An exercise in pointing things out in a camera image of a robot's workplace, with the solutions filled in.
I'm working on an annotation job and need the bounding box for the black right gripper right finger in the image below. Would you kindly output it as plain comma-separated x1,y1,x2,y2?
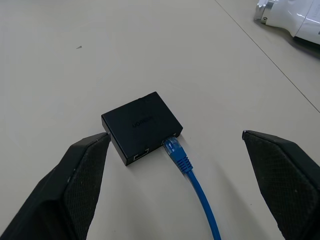
241,129,320,240

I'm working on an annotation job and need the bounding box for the blue Ethernet cable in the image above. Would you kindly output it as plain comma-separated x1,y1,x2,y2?
162,136,222,240

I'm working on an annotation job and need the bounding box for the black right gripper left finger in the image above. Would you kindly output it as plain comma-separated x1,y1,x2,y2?
0,132,112,240

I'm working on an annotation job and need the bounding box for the black network switch box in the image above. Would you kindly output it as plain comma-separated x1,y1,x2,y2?
100,91,184,167

